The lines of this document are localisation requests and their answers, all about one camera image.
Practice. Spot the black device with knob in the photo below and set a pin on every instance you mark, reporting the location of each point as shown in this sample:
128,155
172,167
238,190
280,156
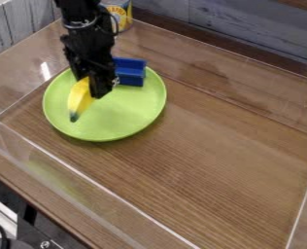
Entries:
45,239

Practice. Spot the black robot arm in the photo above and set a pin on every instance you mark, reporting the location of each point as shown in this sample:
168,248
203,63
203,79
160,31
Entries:
81,10

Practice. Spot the yellow printed tin can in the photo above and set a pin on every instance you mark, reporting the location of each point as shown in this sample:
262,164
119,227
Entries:
120,8

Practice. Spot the green round plate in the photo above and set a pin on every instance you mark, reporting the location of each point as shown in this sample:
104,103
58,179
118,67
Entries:
115,117

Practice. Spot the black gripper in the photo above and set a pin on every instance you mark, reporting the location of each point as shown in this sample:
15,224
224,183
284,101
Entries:
88,42

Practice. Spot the clear acrylic enclosure wall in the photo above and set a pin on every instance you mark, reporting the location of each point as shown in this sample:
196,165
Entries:
212,178

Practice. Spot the blue plastic block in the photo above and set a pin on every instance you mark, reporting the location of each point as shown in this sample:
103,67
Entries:
131,71

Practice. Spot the yellow toy banana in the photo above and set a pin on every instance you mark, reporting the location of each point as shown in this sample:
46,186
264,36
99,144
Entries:
79,99

